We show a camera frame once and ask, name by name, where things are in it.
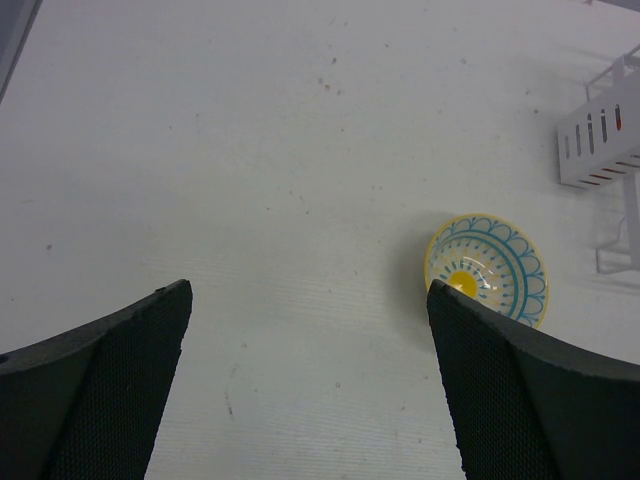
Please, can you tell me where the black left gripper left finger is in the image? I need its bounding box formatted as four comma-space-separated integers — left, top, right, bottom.
1, 280, 192, 479

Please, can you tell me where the white wire dish rack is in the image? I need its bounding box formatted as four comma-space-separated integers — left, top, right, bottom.
585, 46, 639, 275

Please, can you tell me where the white cutlery holder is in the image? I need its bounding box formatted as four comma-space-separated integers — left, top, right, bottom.
557, 58, 639, 189

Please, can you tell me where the yellow teal patterned bowl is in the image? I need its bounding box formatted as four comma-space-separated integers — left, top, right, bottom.
424, 213, 549, 328

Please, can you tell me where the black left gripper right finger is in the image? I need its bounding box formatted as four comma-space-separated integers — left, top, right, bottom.
426, 280, 639, 479

